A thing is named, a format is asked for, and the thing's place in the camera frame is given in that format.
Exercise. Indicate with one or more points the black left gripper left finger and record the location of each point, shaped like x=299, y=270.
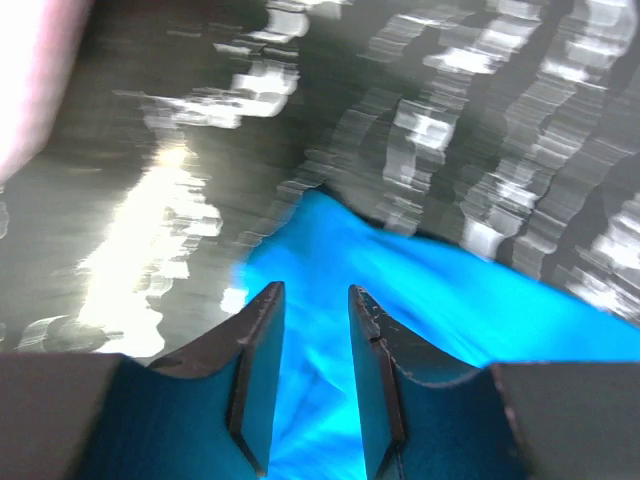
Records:
x=203, y=411

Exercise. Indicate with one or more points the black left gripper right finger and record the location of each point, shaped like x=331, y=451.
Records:
x=425, y=414

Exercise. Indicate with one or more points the blue t shirt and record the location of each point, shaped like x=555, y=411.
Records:
x=478, y=311

